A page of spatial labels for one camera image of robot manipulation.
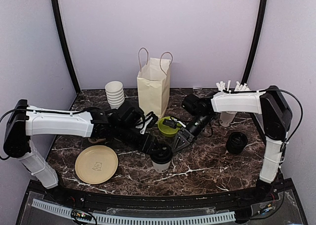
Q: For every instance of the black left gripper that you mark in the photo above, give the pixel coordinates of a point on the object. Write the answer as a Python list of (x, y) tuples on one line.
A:
[(148, 144)]

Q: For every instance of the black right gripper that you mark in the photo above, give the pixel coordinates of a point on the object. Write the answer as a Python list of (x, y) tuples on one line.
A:
[(186, 134)]

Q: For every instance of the black plastic cup lid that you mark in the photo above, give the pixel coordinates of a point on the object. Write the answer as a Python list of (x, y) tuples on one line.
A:
[(162, 157)]

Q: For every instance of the white paper coffee cup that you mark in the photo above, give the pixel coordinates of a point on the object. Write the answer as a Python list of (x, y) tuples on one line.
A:
[(161, 165)]

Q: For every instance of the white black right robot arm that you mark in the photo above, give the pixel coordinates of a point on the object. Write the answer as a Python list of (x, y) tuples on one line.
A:
[(269, 103)]

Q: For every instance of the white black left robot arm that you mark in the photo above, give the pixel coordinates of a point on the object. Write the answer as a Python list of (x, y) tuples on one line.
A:
[(125, 124)]

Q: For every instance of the lime green bowl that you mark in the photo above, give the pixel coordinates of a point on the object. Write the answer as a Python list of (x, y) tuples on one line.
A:
[(166, 130)]

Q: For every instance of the white cup holding straws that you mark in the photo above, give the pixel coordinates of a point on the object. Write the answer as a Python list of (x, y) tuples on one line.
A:
[(226, 118)]

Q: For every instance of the stack of black cup lids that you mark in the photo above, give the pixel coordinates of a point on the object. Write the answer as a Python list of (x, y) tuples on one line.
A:
[(236, 142)]

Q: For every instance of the beige round plate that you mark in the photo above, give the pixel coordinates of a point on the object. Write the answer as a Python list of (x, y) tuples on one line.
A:
[(96, 164)]

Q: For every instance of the stack of white paper cups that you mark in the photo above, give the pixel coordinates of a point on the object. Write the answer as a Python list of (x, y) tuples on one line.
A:
[(115, 94)]

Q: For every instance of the brown cardboard cup carrier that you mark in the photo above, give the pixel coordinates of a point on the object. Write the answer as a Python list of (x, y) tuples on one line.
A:
[(95, 141)]

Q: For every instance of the bundle of wrapped white straws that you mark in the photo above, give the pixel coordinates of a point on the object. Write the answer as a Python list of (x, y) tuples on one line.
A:
[(228, 87)]

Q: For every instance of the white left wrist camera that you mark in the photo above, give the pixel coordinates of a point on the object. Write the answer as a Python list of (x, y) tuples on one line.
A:
[(147, 122)]

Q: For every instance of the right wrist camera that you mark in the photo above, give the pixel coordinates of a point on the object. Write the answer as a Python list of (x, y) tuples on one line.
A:
[(173, 122)]

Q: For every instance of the cream paper bag with handles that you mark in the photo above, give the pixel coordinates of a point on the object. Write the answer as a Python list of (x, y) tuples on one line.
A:
[(153, 83)]

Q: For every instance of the black front table rail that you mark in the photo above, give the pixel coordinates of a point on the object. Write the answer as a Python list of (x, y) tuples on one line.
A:
[(98, 201)]

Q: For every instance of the white slotted cable duct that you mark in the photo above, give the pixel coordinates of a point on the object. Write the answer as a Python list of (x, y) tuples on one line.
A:
[(116, 216)]

